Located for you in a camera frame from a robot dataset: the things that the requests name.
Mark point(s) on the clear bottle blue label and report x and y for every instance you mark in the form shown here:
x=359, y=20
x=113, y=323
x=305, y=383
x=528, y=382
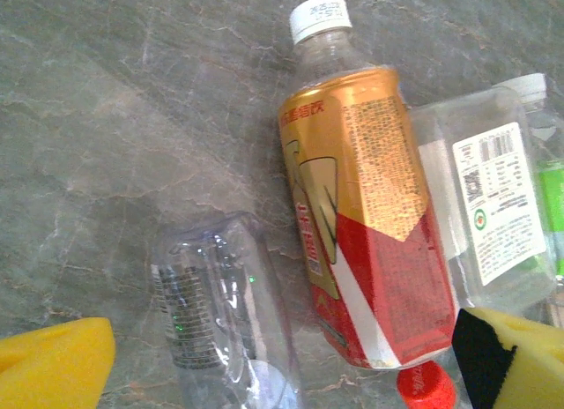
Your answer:
x=220, y=312

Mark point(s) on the clear bottle green label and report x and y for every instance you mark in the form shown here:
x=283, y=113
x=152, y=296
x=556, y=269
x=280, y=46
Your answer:
x=553, y=197

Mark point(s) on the clear cola bottle red cap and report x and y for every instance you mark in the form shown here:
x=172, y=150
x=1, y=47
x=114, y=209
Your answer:
x=423, y=389

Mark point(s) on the gold and red label bottle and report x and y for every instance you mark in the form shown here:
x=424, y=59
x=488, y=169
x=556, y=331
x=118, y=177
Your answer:
x=374, y=206

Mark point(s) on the clear square bottle white label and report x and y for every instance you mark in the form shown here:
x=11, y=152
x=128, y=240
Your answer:
x=498, y=197

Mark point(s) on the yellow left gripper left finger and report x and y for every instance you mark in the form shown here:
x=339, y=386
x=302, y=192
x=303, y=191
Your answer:
x=53, y=369

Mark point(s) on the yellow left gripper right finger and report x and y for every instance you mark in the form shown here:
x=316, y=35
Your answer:
x=529, y=365

